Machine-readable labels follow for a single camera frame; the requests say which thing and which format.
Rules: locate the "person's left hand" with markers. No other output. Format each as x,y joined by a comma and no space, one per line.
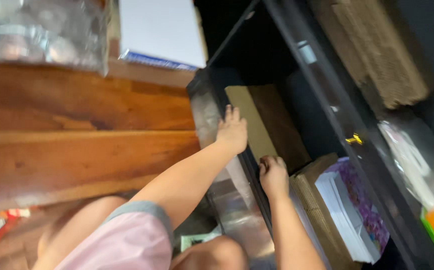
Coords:
234,131

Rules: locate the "person's right hand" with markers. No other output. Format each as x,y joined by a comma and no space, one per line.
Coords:
274,178

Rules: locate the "person's right fingers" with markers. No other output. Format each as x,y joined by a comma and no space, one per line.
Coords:
272,162

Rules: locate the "person's left fingers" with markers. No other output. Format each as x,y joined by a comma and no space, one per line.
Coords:
232,113

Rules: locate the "brown cardboard sheet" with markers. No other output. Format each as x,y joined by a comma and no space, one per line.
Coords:
265,127

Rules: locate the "corrugated cardboard pieces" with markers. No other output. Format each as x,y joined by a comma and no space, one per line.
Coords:
310,202

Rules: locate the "glass cabinet door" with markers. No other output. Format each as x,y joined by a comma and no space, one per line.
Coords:
235,210

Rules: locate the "black cabinet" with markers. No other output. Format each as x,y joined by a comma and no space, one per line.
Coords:
314,93

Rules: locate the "stack of white paper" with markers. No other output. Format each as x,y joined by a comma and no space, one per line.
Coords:
346,221

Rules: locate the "purple floral paper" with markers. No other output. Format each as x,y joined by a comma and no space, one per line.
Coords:
363,202

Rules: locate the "green and white paper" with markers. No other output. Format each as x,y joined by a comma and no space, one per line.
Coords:
198,239

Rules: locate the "white box with blue edge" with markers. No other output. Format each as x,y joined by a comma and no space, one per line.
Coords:
160,32

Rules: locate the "person's right leg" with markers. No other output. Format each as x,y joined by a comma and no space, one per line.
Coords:
211,255

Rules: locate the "person's leg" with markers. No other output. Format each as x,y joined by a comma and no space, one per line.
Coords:
211,255
78,225

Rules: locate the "clear bag of white items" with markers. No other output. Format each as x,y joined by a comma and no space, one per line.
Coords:
408,157

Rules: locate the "pile of corrugated cardboard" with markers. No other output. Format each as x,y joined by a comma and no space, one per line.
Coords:
374,52

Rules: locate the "brown wooden platform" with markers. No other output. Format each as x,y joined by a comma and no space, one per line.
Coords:
82,127

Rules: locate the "pink shorts with grey hem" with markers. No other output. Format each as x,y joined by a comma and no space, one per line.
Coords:
127,240

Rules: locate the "person's left leg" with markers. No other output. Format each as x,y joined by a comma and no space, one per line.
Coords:
78,225

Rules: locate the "clear plastic bag of items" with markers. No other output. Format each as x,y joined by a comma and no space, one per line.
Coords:
40,32

